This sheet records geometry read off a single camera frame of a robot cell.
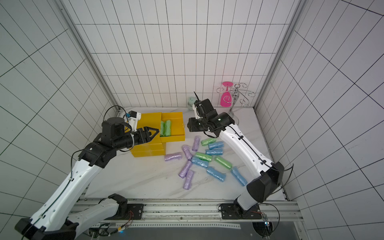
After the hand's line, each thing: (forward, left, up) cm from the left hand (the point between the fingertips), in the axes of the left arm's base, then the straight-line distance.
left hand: (153, 135), depth 68 cm
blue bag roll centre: (-2, -23, -26) cm, 35 cm away
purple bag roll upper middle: (+5, -15, -27) cm, 31 cm away
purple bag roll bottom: (-12, -16, -27) cm, 34 cm away
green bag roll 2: (+2, -25, -26) cm, 36 cm away
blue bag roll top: (+10, -34, -26) cm, 44 cm away
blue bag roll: (+5, -32, -27) cm, 42 cm away
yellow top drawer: (+14, -9, -14) cm, 22 cm away
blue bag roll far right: (-9, -44, -27) cm, 52 cm away
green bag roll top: (+13, -28, -27) cm, 41 cm away
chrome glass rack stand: (+33, -46, 0) cm, 57 cm away
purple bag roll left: (+2, -6, -26) cm, 27 cm away
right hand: (+11, -18, -2) cm, 21 cm away
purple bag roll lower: (-6, -14, -27) cm, 31 cm away
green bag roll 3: (-1, -37, -27) cm, 46 cm away
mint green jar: (+45, -16, -22) cm, 53 cm away
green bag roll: (+13, -4, -11) cm, 17 cm away
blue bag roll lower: (-9, -34, -28) cm, 44 cm away
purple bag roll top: (+10, -20, -27) cm, 35 cm away
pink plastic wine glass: (+37, -41, -11) cm, 56 cm away
